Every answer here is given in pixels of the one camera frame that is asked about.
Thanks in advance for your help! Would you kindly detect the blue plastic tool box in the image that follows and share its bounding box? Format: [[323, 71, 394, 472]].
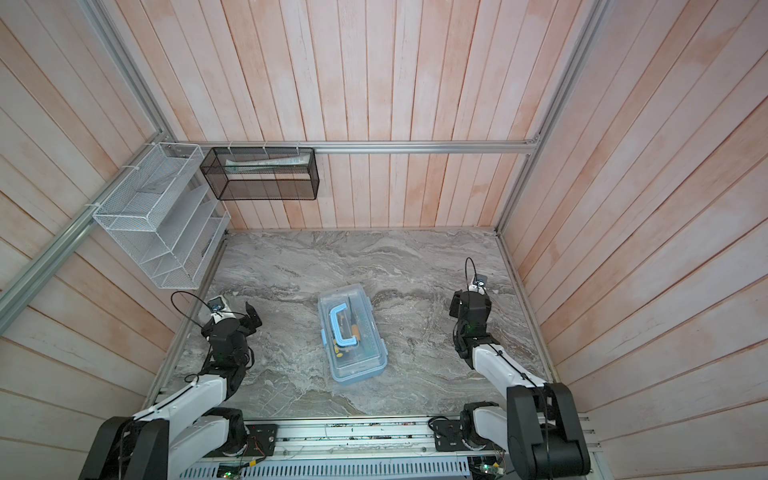
[[318, 284, 388, 385]]

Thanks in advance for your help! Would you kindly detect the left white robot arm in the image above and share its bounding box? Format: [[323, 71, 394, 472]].
[[79, 296, 262, 479]]

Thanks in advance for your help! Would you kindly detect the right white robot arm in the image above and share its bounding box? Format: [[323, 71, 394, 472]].
[[449, 288, 591, 479]]

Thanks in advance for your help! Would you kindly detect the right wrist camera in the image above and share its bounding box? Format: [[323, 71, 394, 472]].
[[468, 274, 487, 295]]

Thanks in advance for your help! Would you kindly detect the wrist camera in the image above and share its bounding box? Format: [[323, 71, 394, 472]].
[[206, 295, 230, 314], [468, 274, 487, 295]]

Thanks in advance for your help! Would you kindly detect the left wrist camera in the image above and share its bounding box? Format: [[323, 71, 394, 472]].
[[206, 295, 230, 314]]

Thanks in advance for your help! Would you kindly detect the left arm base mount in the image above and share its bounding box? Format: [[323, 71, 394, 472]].
[[211, 423, 279, 458]]

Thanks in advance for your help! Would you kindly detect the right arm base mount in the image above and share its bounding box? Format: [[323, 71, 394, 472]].
[[427, 416, 495, 453]]

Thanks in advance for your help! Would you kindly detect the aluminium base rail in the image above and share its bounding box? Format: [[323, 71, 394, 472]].
[[107, 415, 601, 480]]

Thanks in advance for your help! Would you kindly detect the white wire mesh shelf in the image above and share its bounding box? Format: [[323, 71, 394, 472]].
[[94, 143, 230, 290]]

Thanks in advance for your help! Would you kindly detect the black wire mesh basket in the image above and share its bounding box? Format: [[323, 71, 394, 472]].
[[200, 146, 320, 201]]

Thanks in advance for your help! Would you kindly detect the aluminium frame rail back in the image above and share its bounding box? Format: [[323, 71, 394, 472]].
[[196, 140, 538, 154]]

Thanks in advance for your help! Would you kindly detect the aluminium frame rail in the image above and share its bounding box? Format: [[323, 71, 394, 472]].
[[196, 140, 538, 154], [493, 1, 614, 236], [1, 1, 175, 332]]

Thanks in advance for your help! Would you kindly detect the aluminium frame rail left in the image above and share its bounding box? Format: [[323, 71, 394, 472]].
[[1, 1, 175, 332]]

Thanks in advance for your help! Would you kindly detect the aluminium frame rail right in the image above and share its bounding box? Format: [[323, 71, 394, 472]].
[[493, 1, 614, 236]]

